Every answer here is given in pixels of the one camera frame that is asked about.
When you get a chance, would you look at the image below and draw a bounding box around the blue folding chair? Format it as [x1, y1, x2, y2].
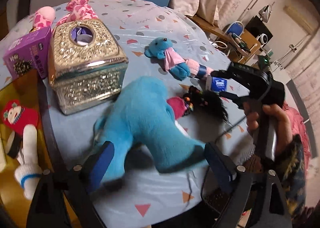
[225, 21, 244, 37]

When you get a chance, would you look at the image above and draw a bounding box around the white sock blue stripe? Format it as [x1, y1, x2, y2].
[14, 124, 43, 198]

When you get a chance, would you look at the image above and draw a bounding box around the purple cardboard box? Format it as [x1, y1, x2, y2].
[3, 28, 52, 80]

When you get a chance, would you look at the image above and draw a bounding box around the black hair tool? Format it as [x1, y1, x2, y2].
[230, 33, 250, 55]

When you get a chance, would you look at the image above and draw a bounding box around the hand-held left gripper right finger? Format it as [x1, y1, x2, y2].
[204, 142, 293, 228]

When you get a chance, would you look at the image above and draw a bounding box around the black monitor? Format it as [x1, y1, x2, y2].
[244, 16, 273, 44]

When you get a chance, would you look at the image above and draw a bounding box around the blue tissue packet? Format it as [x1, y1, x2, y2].
[205, 76, 227, 93]

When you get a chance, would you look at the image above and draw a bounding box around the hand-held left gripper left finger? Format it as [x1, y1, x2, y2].
[26, 140, 114, 228]

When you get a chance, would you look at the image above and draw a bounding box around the gold metal tray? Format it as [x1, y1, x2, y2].
[0, 73, 83, 228]

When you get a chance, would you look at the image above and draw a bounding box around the pink towel roll blue band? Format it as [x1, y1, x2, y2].
[186, 59, 215, 80]

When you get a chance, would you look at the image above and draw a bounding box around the large blue plush toy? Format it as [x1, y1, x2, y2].
[93, 77, 208, 186]

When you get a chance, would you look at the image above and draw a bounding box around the pink spotted plush toy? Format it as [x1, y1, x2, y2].
[32, 6, 56, 31]

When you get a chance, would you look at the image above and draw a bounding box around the pink blanket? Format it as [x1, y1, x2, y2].
[282, 102, 313, 158]

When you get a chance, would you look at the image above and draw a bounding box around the person's right forearm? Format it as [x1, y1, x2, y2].
[275, 134, 307, 218]

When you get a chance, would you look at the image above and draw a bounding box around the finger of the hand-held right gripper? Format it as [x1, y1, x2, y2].
[220, 92, 244, 109]
[211, 69, 234, 80]

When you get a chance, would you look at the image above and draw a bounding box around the small blue teddy bear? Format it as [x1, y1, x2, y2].
[144, 38, 191, 80]

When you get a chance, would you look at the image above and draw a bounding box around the red patterned sock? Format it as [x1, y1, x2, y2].
[1, 99, 39, 136]

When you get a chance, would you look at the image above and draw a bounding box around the pink spotted plush bow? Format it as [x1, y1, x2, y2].
[56, 0, 98, 27]

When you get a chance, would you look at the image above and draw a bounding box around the ornate silver tissue box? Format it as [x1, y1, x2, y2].
[49, 19, 129, 115]

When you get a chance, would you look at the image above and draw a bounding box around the wooden side desk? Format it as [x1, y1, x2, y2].
[186, 14, 263, 62]

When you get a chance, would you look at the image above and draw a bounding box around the wall air conditioner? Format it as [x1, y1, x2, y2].
[284, 6, 314, 35]

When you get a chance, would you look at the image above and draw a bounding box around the person's right hand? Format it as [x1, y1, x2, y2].
[243, 102, 294, 155]

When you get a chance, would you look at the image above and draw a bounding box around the white clothes iron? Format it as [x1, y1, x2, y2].
[259, 3, 275, 22]

